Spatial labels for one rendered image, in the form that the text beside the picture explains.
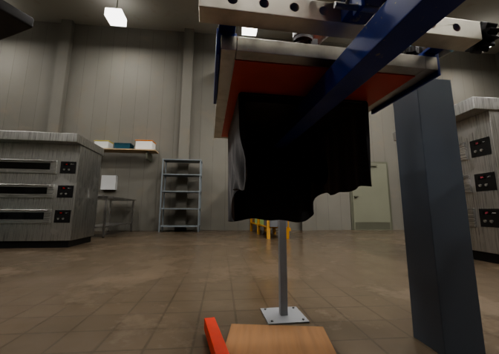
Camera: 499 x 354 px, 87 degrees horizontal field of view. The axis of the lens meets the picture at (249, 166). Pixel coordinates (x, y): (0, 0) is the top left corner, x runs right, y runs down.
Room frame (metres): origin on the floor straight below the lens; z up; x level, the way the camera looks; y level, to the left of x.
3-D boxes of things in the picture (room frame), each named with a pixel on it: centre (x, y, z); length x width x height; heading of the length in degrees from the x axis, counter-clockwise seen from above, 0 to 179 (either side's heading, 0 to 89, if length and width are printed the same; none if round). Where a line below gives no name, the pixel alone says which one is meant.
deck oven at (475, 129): (3.64, -3.05, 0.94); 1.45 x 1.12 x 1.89; 6
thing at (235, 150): (1.03, 0.05, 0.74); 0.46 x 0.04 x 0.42; 9
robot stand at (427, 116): (1.26, -0.86, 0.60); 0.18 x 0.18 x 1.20; 6
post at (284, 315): (1.58, -0.19, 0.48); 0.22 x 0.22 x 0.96; 9
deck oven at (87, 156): (4.43, 3.45, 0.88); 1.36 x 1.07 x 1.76; 98
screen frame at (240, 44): (1.00, -0.16, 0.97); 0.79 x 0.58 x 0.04; 9
